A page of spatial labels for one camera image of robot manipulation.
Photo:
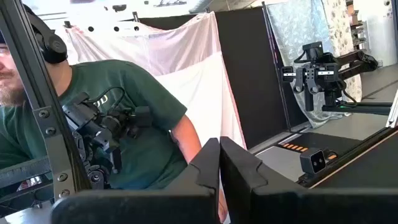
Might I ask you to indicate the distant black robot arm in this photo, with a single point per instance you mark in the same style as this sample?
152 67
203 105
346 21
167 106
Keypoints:
323 73

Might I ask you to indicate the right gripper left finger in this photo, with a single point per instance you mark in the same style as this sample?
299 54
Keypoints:
140 208

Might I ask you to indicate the black frame crossbar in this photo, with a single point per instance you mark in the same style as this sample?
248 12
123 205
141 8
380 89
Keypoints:
25 171

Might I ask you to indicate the black headphones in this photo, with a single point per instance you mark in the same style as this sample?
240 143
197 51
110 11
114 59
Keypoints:
51 46

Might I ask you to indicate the white frame leg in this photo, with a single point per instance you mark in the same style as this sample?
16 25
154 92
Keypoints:
393 112

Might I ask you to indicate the black floor mat orange marks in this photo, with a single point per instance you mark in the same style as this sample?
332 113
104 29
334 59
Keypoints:
326 143

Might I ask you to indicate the floral cloth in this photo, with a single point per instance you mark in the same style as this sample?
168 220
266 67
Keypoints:
337 28

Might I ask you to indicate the black frame rail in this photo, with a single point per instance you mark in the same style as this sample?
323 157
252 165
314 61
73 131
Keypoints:
357 108

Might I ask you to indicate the pale blue patterned cloth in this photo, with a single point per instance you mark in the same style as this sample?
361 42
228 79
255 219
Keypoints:
295 28

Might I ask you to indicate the black frame post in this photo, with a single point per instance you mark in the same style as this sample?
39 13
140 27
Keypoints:
34 77

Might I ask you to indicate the storage shelf rack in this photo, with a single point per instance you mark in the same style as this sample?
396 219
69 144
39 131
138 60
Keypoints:
357 28

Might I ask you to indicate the black partition panel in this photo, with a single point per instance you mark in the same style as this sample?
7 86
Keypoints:
248 77

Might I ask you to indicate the small black table camera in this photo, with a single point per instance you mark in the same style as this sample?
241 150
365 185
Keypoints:
312 160

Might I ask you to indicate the black table mat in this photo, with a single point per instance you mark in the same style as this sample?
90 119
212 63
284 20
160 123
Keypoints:
367 168

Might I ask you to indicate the black table frame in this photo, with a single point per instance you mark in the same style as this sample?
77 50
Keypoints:
342 161

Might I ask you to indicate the white hanging sheet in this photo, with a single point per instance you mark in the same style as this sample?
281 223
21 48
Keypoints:
186 77

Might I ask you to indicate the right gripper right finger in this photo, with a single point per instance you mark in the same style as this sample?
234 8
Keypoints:
295 208

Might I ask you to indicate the person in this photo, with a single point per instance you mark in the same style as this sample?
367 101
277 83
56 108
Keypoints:
149 93

